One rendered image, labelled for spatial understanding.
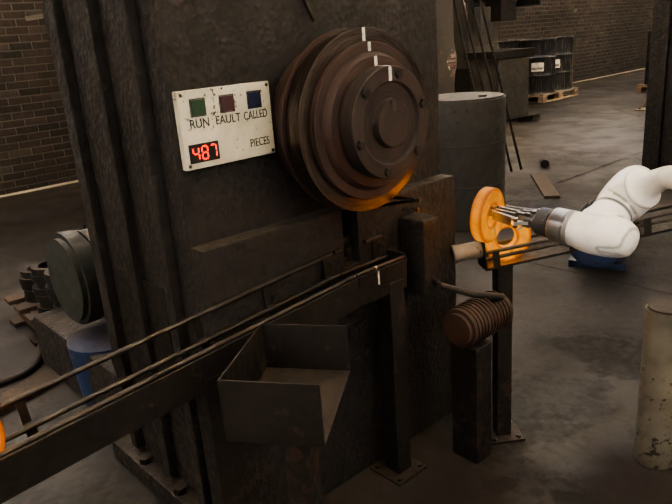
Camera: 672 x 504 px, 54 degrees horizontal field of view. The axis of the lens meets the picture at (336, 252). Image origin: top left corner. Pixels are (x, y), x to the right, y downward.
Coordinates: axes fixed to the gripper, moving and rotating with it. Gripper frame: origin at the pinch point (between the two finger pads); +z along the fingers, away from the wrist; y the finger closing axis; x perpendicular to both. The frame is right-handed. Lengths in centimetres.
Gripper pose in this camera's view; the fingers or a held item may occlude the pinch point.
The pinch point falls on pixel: (487, 209)
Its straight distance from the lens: 190.3
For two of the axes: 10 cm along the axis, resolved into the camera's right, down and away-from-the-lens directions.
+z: -6.8, -2.3, 7.0
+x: -0.4, -9.4, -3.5
